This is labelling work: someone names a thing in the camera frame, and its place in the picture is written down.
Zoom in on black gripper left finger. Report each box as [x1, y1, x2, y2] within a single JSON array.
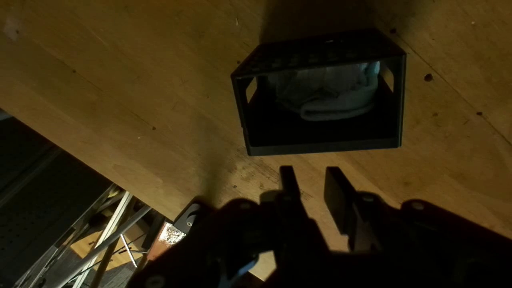
[[277, 164, 309, 216]]

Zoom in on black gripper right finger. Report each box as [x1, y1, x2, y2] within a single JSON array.
[[322, 165, 372, 237]]

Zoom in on metal table frame rods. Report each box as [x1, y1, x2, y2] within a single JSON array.
[[15, 183, 157, 288]]

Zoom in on white towel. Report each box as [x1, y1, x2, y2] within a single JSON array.
[[264, 60, 384, 124]]

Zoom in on black perforated box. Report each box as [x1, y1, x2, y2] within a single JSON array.
[[229, 28, 408, 159]]

